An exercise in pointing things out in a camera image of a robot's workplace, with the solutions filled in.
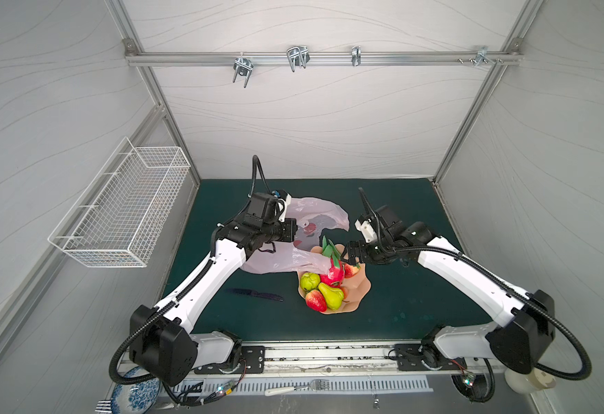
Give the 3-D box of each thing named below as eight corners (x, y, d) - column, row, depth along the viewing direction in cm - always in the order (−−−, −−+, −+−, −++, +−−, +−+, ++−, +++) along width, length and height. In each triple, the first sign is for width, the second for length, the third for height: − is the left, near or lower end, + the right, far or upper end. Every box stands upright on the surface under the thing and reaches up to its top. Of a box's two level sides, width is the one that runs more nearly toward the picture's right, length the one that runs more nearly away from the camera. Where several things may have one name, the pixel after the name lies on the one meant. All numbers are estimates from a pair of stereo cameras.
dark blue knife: (228, 291, 90) (226, 288, 88) (229, 289, 91) (227, 285, 88) (282, 301, 88) (282, 298, 86) (283, 299, 89) (282, 295, 86)
